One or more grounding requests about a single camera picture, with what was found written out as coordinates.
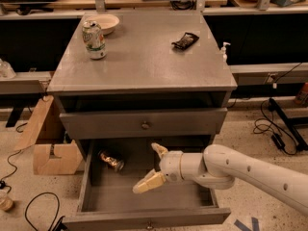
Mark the wooden block stand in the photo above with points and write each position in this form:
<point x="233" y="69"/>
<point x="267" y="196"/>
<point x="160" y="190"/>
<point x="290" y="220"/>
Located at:
<point x="44" y="132"/>

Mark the green white soda can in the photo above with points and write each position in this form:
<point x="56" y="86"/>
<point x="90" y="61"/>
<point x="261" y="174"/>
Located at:
<point x="94" y="39"/>

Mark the black snack packet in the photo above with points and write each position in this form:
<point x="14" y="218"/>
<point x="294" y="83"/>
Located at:
<point x="186" y="41"/>

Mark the clear plastic bag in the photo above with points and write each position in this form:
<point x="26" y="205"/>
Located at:
<point x="6" y="71"/>

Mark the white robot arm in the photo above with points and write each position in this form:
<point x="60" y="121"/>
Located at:
<point x="218" y="166"/>

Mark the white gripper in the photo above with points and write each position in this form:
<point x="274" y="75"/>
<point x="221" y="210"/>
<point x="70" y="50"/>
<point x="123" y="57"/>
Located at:
<point x="170" y="166"/>

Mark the white bowl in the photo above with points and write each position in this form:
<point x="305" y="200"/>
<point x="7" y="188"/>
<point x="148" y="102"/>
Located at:
<point x="107" y="22"/>

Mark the white pump bottle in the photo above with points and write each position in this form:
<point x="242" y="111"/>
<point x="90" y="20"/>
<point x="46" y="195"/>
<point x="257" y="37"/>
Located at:
<point x="223" y="51"/>

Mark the open grey middle drawer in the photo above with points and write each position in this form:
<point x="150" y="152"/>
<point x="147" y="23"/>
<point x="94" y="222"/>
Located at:
<point x="107" y="201"/>

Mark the orange bottle on floor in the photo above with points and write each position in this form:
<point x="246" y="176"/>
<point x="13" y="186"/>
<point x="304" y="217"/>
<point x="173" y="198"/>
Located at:
<point x="302" y="96"/>

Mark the orange soda can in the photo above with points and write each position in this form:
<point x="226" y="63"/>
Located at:
<point x="112" y="159"/>

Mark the grey top drawer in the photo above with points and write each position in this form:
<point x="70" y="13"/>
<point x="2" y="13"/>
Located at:
<point x="142" y="123"/>

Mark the plastic cup on floor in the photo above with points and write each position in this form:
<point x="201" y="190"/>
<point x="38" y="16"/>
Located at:
<point x="5" y="202"/>

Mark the grey wooden drawer cabinet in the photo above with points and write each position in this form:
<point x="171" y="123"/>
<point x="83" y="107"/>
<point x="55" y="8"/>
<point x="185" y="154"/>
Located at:
<point x="142" y="70"/>

